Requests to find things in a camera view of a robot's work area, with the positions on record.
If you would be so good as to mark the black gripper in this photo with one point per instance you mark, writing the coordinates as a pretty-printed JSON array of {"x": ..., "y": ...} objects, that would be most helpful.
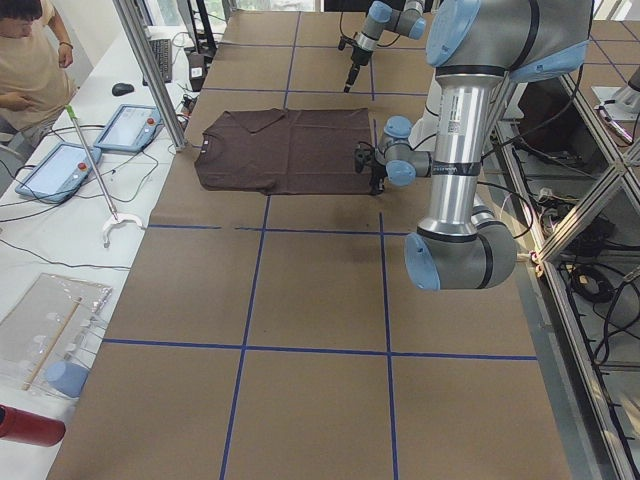
[
  {"x": 377, "y": 176},
  {"x": 356, "y": 60}
]

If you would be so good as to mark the dark brown t-shirt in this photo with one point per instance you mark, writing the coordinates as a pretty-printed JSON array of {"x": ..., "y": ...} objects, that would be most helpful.
[{"x": 285, "y": 152}]

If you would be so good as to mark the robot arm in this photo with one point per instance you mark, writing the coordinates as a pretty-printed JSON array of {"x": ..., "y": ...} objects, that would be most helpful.
[
  {"x": 381, "y": 17},
  {"x": 473, "y": 46}
]

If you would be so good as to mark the black keyboard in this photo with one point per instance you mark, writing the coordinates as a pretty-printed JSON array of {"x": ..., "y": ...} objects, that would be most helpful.
[{"x": 162, "y": 50}]

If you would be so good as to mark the far blue teach pendant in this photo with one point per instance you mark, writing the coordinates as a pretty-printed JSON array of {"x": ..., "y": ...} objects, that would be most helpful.
[{"x": 130, "y": 129}]

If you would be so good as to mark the blue teach pendant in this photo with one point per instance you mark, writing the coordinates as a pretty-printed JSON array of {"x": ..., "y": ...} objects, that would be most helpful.
[
  {"x": 58, "y": 176},
  {"x": 130, "y": 129}
]

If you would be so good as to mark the black computer mouse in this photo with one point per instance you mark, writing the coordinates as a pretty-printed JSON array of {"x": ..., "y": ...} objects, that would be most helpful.
[{"x": 120, "y": 89}]

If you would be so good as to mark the near blue teach pendant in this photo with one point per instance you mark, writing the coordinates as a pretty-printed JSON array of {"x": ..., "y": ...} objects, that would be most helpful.
[{"x": 58, "y": 176}]

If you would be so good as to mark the person in beige shirt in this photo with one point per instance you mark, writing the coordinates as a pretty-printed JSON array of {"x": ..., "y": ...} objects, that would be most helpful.
[{"x": 36, "y": 50}]

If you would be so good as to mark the wooden stick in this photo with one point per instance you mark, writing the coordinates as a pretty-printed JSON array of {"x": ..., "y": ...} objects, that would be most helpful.
[{"x": 50, "y": 345}]

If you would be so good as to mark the clear plastic bag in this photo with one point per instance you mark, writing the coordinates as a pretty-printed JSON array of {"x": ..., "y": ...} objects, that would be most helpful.
[{"x": 35, "y": 317}]

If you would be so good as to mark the light blue cup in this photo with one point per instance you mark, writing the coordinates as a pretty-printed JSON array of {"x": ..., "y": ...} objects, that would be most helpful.
[{"x": 67, "y": 378}]

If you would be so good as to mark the red bottle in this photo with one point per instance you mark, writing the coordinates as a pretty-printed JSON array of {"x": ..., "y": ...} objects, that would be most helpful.
[{"x": 29, "y": 428}]

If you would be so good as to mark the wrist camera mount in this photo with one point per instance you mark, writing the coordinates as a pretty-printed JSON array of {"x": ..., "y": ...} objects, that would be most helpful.
[
  {"x": 364, "y": 155},
  {"x": 345, "y": 41}
]

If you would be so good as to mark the white central pillar mount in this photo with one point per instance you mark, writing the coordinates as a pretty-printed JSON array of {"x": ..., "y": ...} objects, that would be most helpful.
[{"x": 423, "y": 132}]

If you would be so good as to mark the aluminium frame post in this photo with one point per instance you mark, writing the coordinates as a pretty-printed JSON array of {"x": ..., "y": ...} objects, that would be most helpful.
[{"x": 142, "y": 51}]

